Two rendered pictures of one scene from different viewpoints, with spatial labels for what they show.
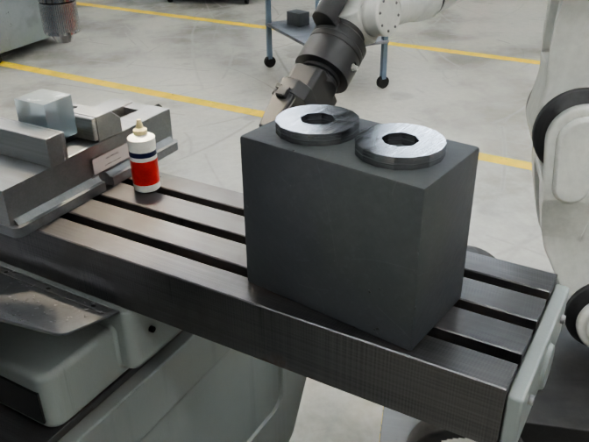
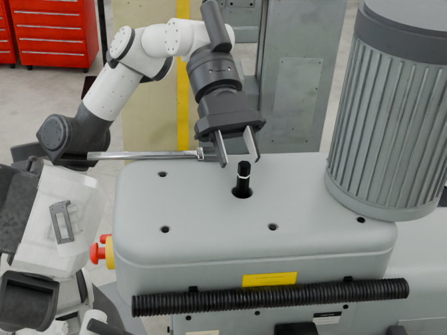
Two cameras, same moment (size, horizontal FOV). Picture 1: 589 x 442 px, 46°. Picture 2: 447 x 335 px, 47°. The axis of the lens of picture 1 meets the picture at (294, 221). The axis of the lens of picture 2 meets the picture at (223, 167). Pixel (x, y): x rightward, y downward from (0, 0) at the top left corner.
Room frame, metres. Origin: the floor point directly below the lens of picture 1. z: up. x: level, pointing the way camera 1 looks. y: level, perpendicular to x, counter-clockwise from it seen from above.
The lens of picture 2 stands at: (1.39, 0.81, 2.43)
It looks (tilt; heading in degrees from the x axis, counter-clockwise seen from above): 36 degrees down; 231
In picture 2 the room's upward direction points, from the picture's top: 3 degrees clockwise
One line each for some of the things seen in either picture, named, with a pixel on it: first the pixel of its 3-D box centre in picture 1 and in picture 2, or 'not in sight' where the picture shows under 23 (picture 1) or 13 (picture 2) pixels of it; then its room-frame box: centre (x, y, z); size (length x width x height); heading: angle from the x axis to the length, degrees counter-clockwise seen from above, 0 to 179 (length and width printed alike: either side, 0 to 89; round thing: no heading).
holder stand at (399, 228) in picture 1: (354, 214); not in sight; (0.67, -0.07, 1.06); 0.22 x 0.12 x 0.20; 53
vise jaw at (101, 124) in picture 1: (76, 118); not in sight; (1.01, 0.33, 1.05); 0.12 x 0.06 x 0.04; 60
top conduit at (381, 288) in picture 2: not in sight; (273, 295); (0.97, 0.45, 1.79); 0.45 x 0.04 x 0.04; 150
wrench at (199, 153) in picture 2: not in sight; (153, 155); (1.00, 0.13, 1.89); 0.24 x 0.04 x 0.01; 148
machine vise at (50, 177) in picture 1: (68, 146); not in sight; (0.98, 0.34, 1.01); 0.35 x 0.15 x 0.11; 150
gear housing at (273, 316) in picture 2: not in sight; (256, 274); (0.89, 0.33, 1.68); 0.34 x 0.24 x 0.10; 150
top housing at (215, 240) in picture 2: not in sight; (247, 225); (0.91, 0.31, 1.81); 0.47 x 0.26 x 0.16; 150
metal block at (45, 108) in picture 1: (46, 116); not in sight; (0.96, 0.36, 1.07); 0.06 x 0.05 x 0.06; 60
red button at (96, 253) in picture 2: not in sight; (99, 253); (1.14, 0.17, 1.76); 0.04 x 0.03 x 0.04; 60
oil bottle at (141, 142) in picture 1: (143, 153); not in sight; (0.95, 0.22, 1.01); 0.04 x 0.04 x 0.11
